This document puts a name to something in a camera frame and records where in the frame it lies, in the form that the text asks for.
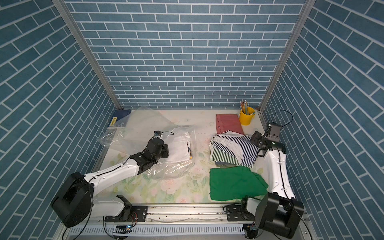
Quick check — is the blue white striped tank top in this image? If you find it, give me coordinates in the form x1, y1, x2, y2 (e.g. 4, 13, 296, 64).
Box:
209, 131, 260, 168

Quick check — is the clear vacuum bag with valve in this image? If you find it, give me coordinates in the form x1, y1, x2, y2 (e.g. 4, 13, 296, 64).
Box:
98, 107, 178, 155

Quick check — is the red garment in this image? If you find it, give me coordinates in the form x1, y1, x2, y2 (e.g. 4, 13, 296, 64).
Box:
216, 114, 244, 135

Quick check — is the green white striped garment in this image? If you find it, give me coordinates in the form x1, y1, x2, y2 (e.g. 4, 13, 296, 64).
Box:
210, 145, 241, 166

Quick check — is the bright green garment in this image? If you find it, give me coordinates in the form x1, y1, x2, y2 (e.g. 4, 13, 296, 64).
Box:
210, 166, 269, 201

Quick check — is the clear bag with striped clothes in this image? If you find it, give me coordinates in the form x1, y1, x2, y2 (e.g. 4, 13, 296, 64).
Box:
144, 126, 197, 180

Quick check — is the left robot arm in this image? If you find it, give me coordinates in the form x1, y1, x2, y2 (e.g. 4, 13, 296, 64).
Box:
51, 138, 169, 228

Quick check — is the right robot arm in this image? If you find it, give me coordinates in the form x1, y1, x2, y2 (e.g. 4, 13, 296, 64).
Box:
240, 122, 305, 239

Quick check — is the yellow pencil cup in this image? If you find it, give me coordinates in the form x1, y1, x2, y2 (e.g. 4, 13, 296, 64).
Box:
239, 107, 256, 126

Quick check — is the coloured pencils bundle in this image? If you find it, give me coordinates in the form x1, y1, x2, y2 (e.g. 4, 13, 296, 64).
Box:
241, 100, 249, 115

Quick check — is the dark blue book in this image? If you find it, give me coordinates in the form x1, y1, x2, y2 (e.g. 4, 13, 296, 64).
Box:
108, 110, 132, 129

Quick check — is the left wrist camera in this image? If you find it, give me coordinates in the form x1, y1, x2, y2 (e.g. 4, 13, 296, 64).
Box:
154, 131, 162, 138

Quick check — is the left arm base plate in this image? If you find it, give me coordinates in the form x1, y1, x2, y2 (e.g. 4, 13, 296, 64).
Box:
105, 206, 148, 224

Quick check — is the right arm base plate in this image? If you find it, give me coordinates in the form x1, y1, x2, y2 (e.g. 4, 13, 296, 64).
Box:
223, 204, 266, 224

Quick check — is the aluminium rail frame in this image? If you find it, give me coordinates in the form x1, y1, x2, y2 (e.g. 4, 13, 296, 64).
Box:
52, 202, 319, 240

